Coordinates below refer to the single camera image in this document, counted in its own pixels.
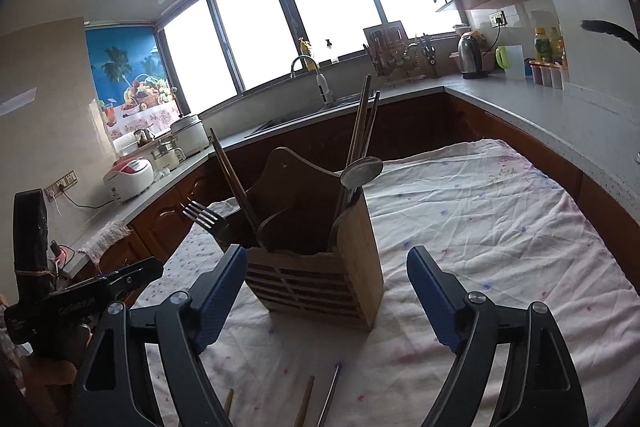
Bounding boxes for lace edged towel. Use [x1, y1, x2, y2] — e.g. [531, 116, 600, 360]
[79, 217, 132, 265]

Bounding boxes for kitchen sink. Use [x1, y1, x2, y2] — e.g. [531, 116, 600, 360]
[245, 92, 361, 138]

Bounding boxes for black pan handle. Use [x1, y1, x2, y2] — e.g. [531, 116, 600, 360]
[580, 19, 640, 52]

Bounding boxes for wooden utensil holder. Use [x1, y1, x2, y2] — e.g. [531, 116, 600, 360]
[244, 147, 385, 332]

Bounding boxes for tropical fruit wall poster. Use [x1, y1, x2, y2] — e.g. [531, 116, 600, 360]
[85, 27, 181, 142]

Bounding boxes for green and white jug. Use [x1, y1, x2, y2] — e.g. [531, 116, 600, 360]
[495, 44, 526, 82]

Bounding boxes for white rice cooker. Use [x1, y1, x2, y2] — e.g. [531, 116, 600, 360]
[102, 158, 154, 202]

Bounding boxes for wall outlet strip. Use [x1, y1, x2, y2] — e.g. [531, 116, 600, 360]
[45, 170, 78, 200]

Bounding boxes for light bamboo chopstick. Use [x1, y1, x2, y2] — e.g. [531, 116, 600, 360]
[294, 375, 316, 427]

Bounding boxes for metal dish rack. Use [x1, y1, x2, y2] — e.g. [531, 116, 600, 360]
[362, 21, 418, 82]

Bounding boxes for black power cable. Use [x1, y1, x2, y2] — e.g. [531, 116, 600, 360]
[62, 192, 117, 210]

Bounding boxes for person's left hand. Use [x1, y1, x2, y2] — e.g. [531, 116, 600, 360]
[20, 324, 93, 413]

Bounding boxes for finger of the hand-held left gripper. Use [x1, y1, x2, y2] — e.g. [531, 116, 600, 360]
[102, 257, 165, 303]

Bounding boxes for green capped bottle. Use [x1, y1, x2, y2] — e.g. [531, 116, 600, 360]
[549, 27, 566, 64]

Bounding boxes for metal fork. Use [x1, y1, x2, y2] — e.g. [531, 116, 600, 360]
[181, 200, 236, 253]

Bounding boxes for red and white wires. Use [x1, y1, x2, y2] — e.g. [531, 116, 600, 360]
[47, 241, 71, 278]

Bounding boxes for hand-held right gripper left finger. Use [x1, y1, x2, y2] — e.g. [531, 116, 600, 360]
[67, 244, 248, 427]

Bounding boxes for steel electric kettle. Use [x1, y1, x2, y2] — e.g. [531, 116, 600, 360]
[457, 32, 490, 79]

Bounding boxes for white floral tablecloth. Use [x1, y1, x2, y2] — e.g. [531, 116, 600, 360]
[127, 138, 640, 427]

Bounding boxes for wooden base cabinets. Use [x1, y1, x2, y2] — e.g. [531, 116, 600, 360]
[65, 89, 640, 288]

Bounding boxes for kitchen window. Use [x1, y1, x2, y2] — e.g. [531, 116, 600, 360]
[152, 0, 466, 115]

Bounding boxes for white pot cooker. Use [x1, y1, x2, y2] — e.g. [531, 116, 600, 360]
[170, 114, 210, 158]

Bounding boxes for long bamboo chopstick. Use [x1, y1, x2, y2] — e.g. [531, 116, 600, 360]
[356, 91, 381, 164]
[342, 75, 372, 170]

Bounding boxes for knife and scissors holder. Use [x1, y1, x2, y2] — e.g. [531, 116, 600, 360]
[417, 34, 441, 78]

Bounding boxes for dark wooden chopstick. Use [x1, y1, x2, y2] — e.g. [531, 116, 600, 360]
[214, 144, 262, 239]
[208, 128, 256, 238]

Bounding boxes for kitchen faucet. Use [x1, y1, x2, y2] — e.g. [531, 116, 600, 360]
[291, 55, 335, 104]

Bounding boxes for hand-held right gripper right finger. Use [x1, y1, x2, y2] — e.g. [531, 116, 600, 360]
[406, 246, 591, 427]

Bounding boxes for metal chopstick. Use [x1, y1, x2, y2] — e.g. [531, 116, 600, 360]
[317, 364, 342, 427]

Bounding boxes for metal spoon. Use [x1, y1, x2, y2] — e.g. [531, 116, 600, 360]
[330, 156, 385, 253]

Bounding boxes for grey kitchen countertop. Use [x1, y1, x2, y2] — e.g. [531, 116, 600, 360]
[60, 74, 640, 258]

